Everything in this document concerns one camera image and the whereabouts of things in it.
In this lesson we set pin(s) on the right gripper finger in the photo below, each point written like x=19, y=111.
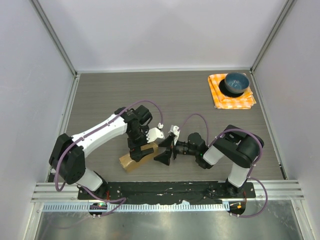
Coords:
x=167, y=142
x=164, y=157

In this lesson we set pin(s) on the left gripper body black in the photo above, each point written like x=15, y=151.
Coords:
x=135, y=141

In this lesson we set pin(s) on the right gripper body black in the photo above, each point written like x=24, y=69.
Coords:
x=175, y=149

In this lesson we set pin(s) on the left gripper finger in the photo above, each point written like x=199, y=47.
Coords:
x=136, y=157
x=145, y=152

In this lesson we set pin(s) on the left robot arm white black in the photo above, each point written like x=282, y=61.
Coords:
x=69, y=152

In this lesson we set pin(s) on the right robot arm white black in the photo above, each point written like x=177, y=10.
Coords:
x=242, y=147

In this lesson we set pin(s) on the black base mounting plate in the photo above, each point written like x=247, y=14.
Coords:
x=153, y=192

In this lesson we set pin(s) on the orange checkered cloth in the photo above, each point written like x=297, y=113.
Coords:
x=221, y=101

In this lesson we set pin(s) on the blue ceramic bowl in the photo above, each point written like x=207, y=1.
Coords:
x=236, y=82

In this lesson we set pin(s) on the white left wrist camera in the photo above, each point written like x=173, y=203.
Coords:
x=155, y=133

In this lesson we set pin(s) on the white slotted cable duct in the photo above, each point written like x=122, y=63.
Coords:
x=97, y=207

